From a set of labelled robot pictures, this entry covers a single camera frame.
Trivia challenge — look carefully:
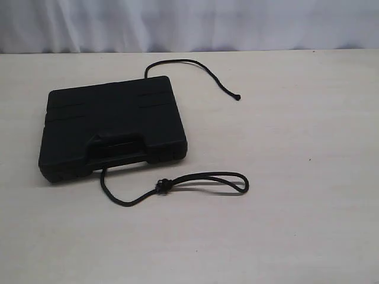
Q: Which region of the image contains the black braided rope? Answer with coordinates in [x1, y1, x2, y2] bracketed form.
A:
[99, 59, 250, 208]

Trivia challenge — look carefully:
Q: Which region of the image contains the black plastic tool case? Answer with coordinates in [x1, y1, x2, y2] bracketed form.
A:
[38, 76, 188, 183]

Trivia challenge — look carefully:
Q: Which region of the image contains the white backdrop curtain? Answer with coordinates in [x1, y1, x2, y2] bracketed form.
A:
[1, 1, 378, 53]

